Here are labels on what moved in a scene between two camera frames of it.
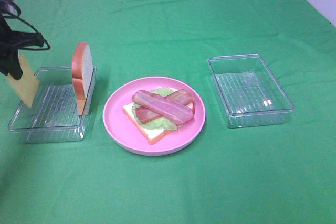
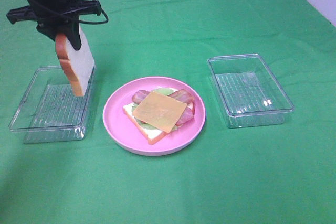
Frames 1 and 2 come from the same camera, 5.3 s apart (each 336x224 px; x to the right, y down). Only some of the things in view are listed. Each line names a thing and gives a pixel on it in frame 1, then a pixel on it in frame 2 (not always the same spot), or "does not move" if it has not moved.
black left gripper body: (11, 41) → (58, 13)
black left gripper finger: (4, 64) → (51, 28)
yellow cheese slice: (25, 86) → (159, 110)
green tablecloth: (140, 25) does not move
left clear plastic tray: (52, 116) does not move
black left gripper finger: (14, 66) → (68, 24)
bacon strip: (144, 115) → (186, 96)
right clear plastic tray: (250, 94) does not move
